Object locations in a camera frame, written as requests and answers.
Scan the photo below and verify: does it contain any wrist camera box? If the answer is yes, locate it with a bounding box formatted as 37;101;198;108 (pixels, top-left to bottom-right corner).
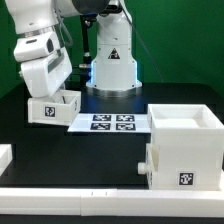
14;31;60;62

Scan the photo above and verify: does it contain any white drawer box frame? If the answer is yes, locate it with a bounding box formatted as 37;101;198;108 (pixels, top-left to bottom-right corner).
146;104;224;191

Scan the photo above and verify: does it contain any white small drawer with knob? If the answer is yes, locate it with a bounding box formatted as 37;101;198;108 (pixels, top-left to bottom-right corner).
137;143;159;190

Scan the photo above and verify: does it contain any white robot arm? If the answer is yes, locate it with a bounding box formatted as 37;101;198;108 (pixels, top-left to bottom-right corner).
4;0;142;98

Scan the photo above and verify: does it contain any white front fence rail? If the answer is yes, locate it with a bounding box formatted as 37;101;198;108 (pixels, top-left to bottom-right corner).
0;188;224;218

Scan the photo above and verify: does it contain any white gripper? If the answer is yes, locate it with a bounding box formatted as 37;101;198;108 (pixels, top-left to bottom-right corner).
21;47;72;98

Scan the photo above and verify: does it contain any black cable bundle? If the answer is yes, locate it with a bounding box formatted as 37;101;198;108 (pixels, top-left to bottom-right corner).
71;13;98;83

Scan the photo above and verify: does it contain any white left fence block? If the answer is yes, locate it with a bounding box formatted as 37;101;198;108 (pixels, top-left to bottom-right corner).
0;144;12;176

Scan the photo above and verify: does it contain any white marker sheet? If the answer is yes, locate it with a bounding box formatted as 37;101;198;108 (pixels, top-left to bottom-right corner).
68;113;151;133

